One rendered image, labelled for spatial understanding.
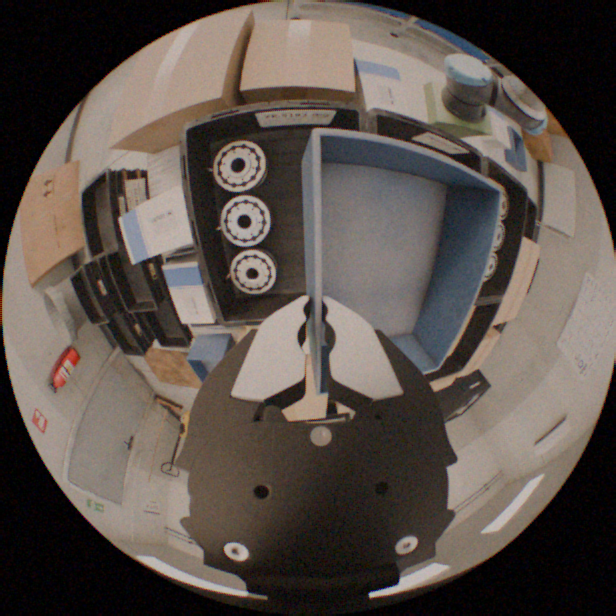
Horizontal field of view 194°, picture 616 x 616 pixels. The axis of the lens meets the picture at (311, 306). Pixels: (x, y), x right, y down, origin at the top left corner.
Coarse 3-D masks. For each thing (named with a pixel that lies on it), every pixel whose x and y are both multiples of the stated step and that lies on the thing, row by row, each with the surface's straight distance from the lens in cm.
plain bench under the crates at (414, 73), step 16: (352, 48) 81; (368, 48) 84; (384, 48) 89; (400, 64) 85; (416, 64) 92; (416, 80) 84; (432, 80) 91; (416, 96) 78; (416, 112) 74; (480, 144) 96; (160, 160) 68; (176, 160) 65; (496, 160) 106; (160, 176) 67; (176, 176) 63; (160, 192) 67
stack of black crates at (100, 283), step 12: (84, 264) 139; (96, 264) 165; (72, 276) 157; (84, 276) 162; (96, 276) 142; (108, 276) 146; (84, 288) 166; (96, 288) 140; (108, 288) 143; (84, 300) 165; (96, 300) 138; (108, 300) 143; (120, 300) 149; (96, 312) 168; (108, 312) 141; (96, 324) 158
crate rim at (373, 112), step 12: (372, 108) 36; (372, 120) 35; (408, 120) 41; (420, 120) 41; (372, 132) 34; (432, 132) 43; (444, 132) 44; (468, 144) 50; (480, 156) 53; (480, 168) 52
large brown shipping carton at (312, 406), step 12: (240, 336) 65; (312, 372) 55; (312, 384) 60; (312, 396) 67; (324, 396) 68; (288, 408) 75; (300, 408) 75; (312, 408) 76; (324, 408) 78; (288, 420) 87
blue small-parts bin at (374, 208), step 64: (320, 128) 10; (320, 192) 9; (384, 192) 18; (448, 192) 22; (320, 256) 9; (384, 256) 18; (448, 256) 21; (320, 320) 11; (384, 320) 23; (448, 320) 22; (320, 384) 19
